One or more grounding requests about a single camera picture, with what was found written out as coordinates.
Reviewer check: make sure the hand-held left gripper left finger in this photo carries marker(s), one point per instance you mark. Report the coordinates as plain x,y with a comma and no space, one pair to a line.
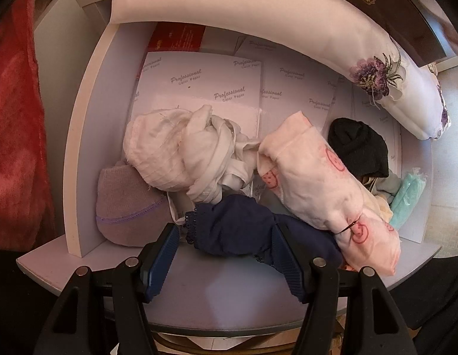
162,255

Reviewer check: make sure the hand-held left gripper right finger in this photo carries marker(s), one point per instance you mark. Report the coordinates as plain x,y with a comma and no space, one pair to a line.
288,262

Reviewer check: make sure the lilac knit sock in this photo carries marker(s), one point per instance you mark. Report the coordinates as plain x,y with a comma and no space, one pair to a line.
129,199

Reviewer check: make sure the navy lace underwear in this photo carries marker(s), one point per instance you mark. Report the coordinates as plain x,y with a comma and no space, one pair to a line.
232,225

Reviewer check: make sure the pink printed cloth roll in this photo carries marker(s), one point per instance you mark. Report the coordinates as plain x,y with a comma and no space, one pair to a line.
317,177

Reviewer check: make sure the white cloth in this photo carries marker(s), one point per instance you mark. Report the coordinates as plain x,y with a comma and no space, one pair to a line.
166,148

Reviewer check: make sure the white wooden shelf unit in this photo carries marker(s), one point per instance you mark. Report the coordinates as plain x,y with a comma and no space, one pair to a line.
84,155

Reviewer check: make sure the teal cloth roll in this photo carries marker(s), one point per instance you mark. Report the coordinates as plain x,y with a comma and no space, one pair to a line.
408,196

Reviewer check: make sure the black knit sock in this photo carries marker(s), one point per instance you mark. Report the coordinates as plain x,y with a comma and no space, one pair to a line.
358,144

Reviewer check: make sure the dark brown glossy box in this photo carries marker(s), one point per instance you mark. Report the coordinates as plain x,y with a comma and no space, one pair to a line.
399,3

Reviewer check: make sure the person's dark trousers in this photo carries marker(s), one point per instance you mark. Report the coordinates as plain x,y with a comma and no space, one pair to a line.
443,303

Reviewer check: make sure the pile of white paper packs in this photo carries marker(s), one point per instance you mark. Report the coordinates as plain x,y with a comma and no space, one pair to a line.
199,81

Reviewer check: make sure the red fleece blanket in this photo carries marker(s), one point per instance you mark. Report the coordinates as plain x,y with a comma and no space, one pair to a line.
14,118

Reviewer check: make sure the red paper pack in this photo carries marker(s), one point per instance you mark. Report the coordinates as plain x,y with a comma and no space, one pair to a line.
177,37

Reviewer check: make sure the white pillow with purple flower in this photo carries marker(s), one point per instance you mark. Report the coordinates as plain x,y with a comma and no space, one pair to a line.
232,3

